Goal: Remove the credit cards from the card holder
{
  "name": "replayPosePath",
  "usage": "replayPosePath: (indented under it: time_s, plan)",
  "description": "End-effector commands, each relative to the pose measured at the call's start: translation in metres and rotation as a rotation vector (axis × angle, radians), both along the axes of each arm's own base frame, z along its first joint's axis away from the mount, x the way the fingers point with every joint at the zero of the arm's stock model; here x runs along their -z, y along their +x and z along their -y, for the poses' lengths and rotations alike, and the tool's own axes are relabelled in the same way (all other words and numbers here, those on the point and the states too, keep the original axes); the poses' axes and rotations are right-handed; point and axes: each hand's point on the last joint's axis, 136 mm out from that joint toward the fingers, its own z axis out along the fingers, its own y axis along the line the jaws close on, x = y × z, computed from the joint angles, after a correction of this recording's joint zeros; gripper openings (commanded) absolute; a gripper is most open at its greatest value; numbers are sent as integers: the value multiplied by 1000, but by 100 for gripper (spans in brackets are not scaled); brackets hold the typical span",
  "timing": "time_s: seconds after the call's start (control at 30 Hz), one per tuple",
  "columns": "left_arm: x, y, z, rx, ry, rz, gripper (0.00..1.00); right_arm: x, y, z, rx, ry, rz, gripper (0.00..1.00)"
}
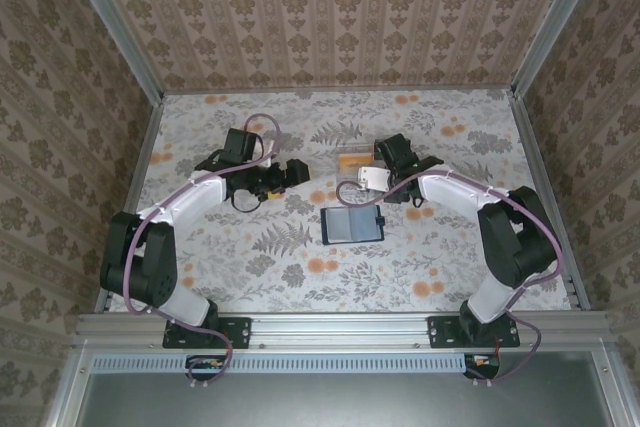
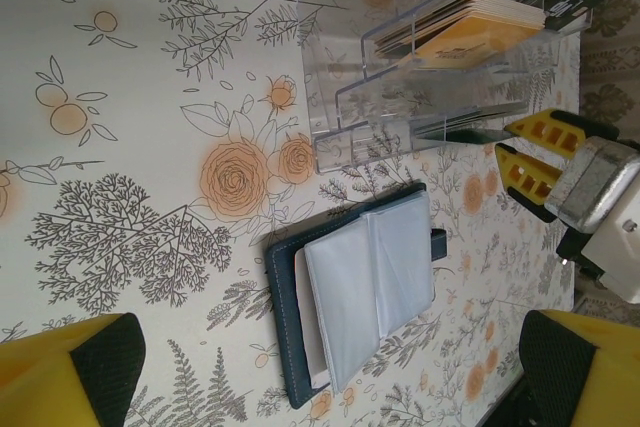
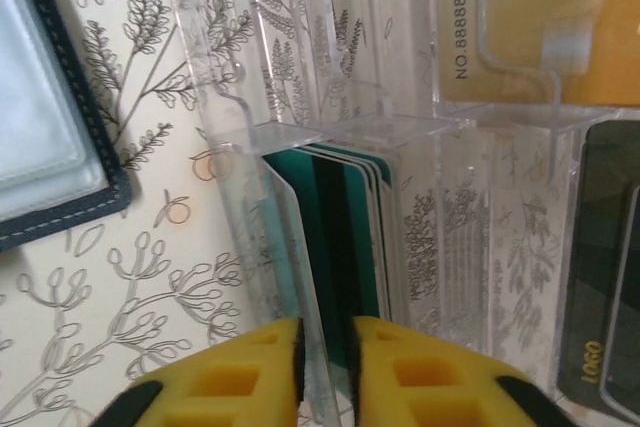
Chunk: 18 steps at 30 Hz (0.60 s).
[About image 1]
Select blue card holder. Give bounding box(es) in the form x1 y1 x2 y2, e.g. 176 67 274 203
319 205 386 247

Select clear acrylic organizer box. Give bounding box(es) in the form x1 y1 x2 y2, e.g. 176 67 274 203
335 143 401 201

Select floral patterned table cover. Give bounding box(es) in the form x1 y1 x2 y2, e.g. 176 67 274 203
97 88 586 316

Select black connector board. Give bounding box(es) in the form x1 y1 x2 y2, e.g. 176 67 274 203
462 352 502 381
185 354 236 382

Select grey metal panel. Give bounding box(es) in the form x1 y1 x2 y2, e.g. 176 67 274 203
74 371 616 427

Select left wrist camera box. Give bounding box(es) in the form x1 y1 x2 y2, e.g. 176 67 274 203
256 135 277 167

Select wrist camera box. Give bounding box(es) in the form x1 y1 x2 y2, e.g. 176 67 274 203
256 135 277 167
357 165 392 193

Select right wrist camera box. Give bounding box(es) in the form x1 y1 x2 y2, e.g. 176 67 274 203
357 165 392 193

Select aluminium side rail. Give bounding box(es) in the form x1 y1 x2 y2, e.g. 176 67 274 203
93 94 169 313
507 89 591 313

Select aluminium front rail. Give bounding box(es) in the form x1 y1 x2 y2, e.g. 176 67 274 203
74 311 614 351

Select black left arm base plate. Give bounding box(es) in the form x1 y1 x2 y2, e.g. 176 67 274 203
162 315 252 350

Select aluminium frame post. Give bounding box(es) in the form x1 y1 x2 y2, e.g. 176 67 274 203
57 0 166 104
510 0 619 98

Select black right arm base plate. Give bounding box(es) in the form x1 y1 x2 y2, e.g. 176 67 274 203
427 315 521 350

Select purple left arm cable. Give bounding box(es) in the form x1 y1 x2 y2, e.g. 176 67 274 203
122 112 284 392

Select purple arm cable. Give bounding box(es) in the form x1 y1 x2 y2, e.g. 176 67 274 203
335 170 561 389
122 112 284 392

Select grey slotted cable duct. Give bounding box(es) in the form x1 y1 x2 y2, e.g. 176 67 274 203
92 352 501 373

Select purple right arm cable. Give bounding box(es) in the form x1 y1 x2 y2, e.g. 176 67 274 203
335 170 561 389

